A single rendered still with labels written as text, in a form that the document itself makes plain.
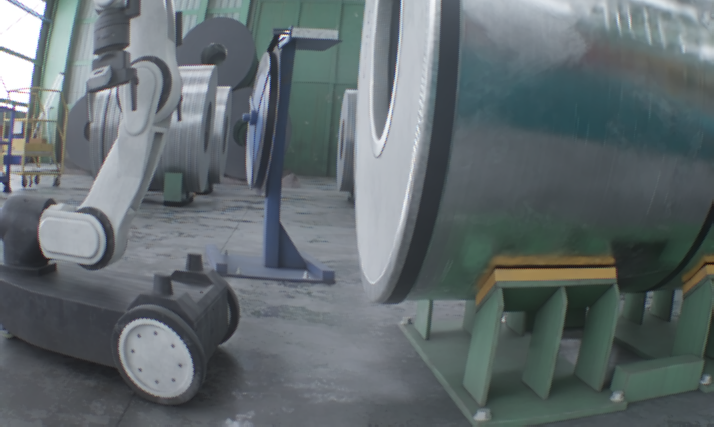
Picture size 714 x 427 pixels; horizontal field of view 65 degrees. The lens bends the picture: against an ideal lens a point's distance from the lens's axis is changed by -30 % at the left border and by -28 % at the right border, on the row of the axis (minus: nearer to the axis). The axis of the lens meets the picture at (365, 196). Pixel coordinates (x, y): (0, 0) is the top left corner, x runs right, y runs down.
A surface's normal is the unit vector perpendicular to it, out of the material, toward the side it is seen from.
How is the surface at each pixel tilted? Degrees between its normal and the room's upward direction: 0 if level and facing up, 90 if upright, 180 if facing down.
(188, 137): 101
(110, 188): 90
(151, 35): 90
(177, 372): 90
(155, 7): 115
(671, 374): 90
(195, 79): 49
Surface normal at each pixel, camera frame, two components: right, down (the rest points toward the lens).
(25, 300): -0.26, 0.03
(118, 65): 0.03, 0.04
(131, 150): 0.00, 0.46
